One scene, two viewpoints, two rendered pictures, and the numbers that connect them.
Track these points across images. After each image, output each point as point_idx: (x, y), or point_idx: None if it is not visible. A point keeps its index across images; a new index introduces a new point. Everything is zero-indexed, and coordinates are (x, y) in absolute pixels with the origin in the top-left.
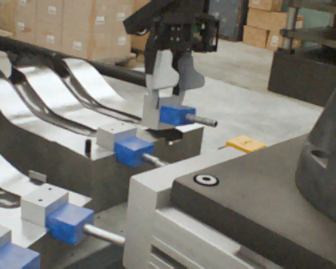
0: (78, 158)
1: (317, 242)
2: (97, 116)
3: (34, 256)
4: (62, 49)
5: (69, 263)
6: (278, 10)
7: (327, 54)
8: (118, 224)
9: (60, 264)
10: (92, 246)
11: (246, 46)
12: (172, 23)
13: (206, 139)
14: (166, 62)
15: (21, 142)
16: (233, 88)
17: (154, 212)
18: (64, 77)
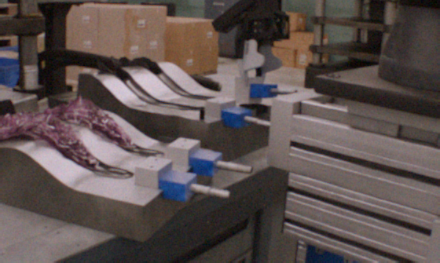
0: (194, 124)
1: (399, 89)
2: (193, 100)
3: (193, 175)
4: None
5: (204, 196)
6: (303, 29)
7: (355, 66)
8: (230, 173)
9: (198, 196)
10: (217, 186)
11: None
12: (254, 19)
13: None
14: (252, 49)
15: (138, 122)
16: (286, 86)
17: (291, 117)
18: (157, 74)
